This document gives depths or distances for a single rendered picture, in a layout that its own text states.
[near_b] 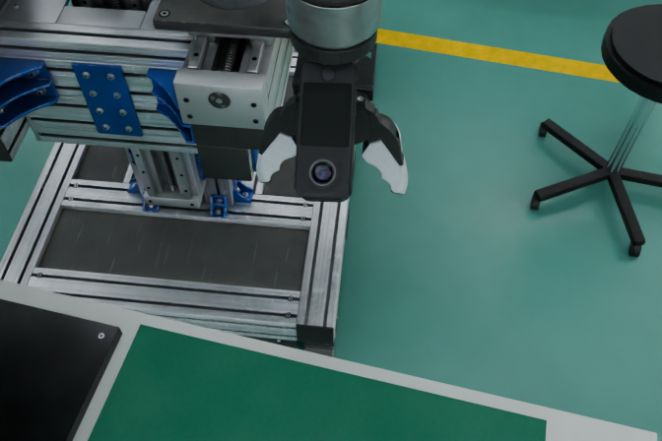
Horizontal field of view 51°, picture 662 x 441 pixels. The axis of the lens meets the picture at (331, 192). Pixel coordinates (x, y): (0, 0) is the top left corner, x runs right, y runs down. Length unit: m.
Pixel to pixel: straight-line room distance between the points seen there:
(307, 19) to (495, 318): 1.53
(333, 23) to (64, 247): 1.47
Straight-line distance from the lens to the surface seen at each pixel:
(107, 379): 1.09
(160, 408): 1.05
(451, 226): 2.11
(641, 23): 1.99
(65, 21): 1.30
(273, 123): 0.63
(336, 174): 0.55
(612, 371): 1.99
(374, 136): 0.63
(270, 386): 1.04
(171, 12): 1.12
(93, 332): 1.11
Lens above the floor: 1.71
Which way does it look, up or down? 53 degrees down
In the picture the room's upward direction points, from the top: straight up
